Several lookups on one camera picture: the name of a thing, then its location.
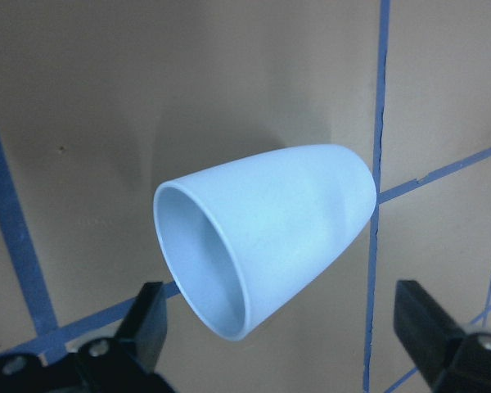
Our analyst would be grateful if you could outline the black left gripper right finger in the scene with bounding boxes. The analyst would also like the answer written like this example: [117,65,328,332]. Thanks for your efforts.
[394,280,471,389]

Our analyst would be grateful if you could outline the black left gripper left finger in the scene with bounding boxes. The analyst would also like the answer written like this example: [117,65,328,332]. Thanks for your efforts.
[115,282,167,373]

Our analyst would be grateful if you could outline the light blue plastic cup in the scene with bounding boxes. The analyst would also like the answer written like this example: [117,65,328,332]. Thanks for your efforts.
[153,144,376,341]

